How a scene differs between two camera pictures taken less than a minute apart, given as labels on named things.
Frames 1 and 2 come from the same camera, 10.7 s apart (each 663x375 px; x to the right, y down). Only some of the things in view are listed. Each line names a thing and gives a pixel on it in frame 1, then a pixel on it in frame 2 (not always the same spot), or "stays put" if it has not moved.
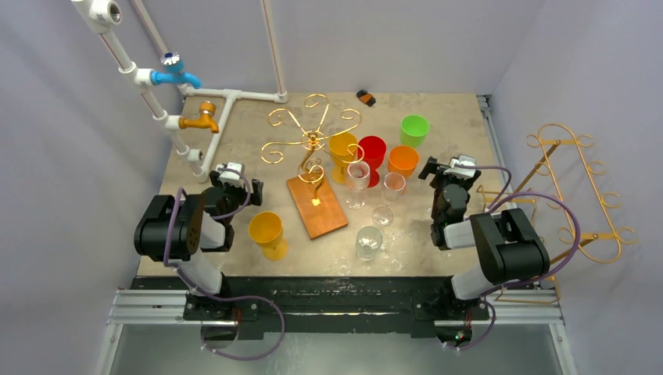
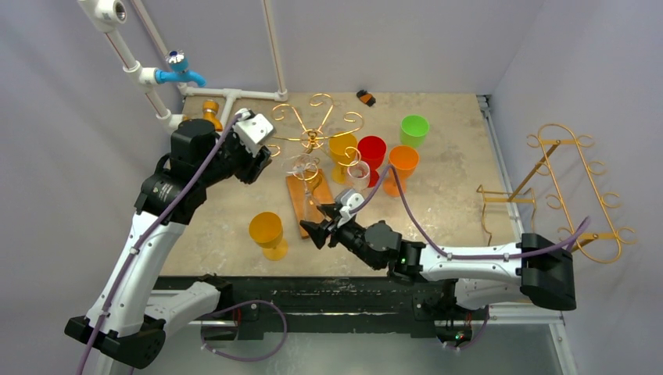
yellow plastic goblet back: (342, 147) stays put
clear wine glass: (393, 187) to (304, 166)
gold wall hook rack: (578, 190) stays put
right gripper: (438, 172) to (332, 230)
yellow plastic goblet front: (266, 229) stays put
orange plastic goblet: (403, 159) stays put
